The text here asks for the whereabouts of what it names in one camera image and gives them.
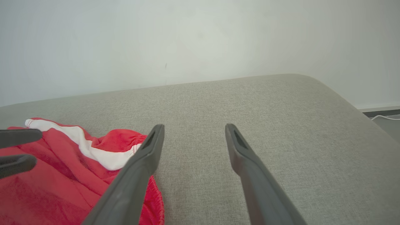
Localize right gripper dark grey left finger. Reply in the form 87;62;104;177
82;124;165;225

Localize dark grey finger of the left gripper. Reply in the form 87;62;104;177
0;129;43;149
0;154;37;179

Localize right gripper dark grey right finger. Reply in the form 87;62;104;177
225;123;308;225

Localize red shorts with white trim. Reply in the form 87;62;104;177
0;118;165;225

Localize dark baseboard strip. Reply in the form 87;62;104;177
362;109;400;118

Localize white floor cable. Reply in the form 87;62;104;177
370;114;400;121

